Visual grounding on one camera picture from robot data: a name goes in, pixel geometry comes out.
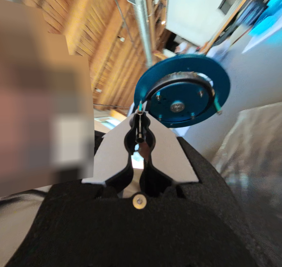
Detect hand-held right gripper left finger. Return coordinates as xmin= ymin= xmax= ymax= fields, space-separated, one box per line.
xmin=82 ymin=113 xmax=138 ymax=187

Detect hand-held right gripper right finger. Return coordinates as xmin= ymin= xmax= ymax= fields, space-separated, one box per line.
xmin=141 ymin=114 xmax=200 ymax=185

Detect small black socket wrench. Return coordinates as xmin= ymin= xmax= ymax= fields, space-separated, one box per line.
xmin=135 ymin=109 xmax=151 ymax=163

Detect blue round turntable assembly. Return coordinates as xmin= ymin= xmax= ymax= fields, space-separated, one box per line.
xmin=134 ymin=54 xmax=231 ymax=128

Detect clear plastic bag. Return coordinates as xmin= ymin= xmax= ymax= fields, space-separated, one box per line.
xmin=209 ymin=102 xmax=282 ymax=267

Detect silver ventilation duct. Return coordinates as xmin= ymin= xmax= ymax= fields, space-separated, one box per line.
xmin=132 ymin=0 xmax=155 ymax=68

